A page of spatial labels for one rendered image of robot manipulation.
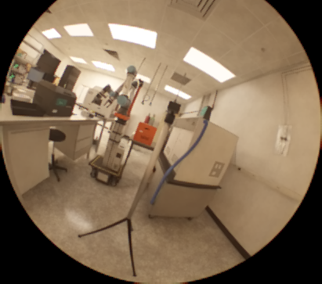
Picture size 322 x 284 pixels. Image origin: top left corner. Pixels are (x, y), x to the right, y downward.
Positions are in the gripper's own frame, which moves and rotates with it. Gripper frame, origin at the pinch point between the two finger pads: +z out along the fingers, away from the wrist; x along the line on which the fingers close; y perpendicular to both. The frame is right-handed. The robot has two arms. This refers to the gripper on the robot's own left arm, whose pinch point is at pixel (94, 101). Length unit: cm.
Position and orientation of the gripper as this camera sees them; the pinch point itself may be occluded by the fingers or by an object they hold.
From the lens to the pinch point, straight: 151.4
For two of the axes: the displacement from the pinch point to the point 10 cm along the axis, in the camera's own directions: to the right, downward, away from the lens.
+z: -7.2, 6.9, -0.4
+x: 2.5, 2.1, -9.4
